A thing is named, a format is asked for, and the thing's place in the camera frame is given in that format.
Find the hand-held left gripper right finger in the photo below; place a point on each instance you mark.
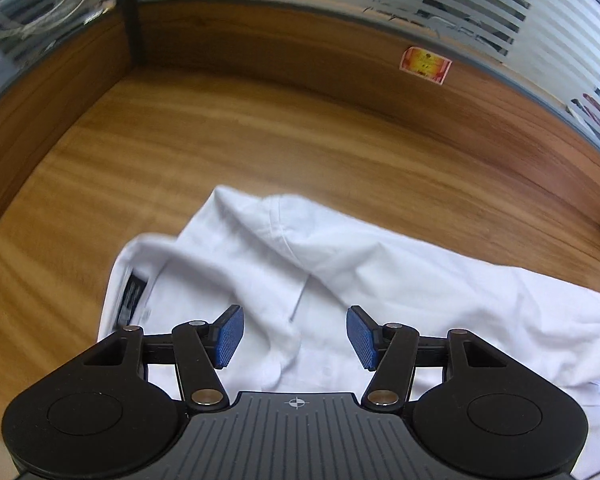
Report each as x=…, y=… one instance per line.
x=362, y=340

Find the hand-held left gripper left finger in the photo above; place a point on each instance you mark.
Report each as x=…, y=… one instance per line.
x=230, y=335

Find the white shirt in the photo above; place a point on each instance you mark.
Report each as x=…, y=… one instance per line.
x=380, y=270

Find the red yellow sticker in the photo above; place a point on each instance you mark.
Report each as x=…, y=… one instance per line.
x=426, y=63

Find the black partition post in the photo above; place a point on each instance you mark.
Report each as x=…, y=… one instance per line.
x=127, y=10

